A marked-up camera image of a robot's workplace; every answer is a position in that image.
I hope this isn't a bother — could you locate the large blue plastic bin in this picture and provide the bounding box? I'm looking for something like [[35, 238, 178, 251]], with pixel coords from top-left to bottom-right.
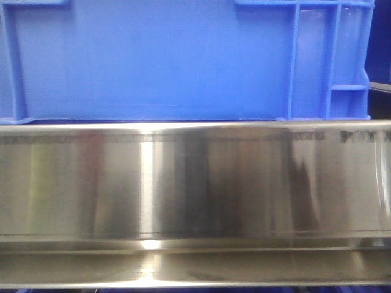
[[1, 1, 374, 125]]

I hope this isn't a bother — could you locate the stainless steel shelf front rail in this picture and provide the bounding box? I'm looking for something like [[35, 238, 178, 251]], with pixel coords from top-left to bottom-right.
[[1, 120, 390, 289]]

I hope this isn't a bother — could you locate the dark blue background bin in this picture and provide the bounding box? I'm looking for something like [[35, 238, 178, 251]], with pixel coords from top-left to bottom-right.
[[366, 1, 390, 120]]

